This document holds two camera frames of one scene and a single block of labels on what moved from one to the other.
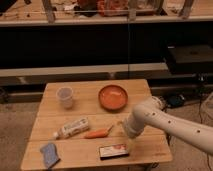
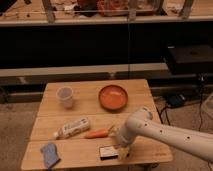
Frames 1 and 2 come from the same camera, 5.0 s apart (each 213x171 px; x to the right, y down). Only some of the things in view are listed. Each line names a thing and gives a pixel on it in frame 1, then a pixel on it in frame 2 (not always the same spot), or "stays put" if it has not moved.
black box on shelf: (190, 59) stays put
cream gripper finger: (131, 144) to (123, 152)
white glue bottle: (72, 128) stays put
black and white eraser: (114, 152) stays put
